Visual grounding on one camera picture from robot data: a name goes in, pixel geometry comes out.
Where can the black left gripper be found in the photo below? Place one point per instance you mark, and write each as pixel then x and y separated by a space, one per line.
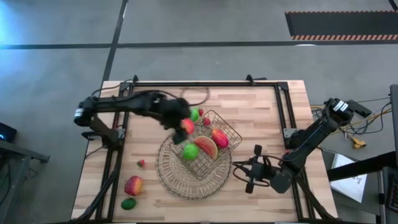
pixel 174 112

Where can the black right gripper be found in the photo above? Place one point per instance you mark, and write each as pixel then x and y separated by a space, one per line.
pixel 261 173

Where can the pink peach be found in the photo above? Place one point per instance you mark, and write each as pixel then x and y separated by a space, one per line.
pixel 188 126

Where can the green plastic apple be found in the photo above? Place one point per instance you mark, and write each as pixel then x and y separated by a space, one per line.
pixel 195 114
pixel 190 152

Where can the watermelon slice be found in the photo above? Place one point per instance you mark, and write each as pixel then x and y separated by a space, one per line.
pixel 206 147

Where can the small red strawberry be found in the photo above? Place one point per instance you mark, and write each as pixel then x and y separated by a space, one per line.
pixel 141 163
pixel 206 121
pixel 201 112

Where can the red yellow mango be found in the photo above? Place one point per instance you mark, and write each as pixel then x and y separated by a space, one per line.
pixel 220 138

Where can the red yellow apple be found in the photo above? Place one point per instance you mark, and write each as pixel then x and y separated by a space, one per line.
pixel 133 185

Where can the dark green lime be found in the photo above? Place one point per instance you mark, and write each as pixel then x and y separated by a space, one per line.
pixel 128 203

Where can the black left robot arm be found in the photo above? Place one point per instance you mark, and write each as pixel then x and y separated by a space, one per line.
pixel 124 104

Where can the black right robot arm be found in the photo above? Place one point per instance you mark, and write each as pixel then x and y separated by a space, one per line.
pixel 311 137

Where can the round woven straw placemat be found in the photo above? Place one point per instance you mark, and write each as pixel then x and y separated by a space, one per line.
pixel 180 183

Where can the white paper sheet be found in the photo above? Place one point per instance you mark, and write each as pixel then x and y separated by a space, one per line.
pixel 348 186

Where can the black beam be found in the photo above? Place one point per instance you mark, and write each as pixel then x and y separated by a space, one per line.
pixel 357 169

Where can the yellow connector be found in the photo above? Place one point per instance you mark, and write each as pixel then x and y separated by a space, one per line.
pixel 358 143

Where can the black power strip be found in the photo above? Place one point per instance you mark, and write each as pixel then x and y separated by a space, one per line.
pixel 360 109

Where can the dark keyboard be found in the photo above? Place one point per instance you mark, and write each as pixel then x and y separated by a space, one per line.
pixel 393 193

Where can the grey metal stand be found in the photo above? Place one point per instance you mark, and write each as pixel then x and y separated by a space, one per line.
pixel 18 149

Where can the black hazard-striped floor mat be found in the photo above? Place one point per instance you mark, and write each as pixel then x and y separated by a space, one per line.
pixel 342 25

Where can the black device with light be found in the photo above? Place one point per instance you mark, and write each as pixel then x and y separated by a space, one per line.
pixel 7 132

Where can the grey metal bracket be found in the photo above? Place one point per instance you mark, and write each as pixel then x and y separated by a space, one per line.
pixel 287 133

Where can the black table frame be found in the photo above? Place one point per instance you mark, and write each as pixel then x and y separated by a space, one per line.
pixel 202 84

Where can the black frame clamp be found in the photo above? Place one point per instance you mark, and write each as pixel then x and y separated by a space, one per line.
pixel 135 78
pixel 249 79

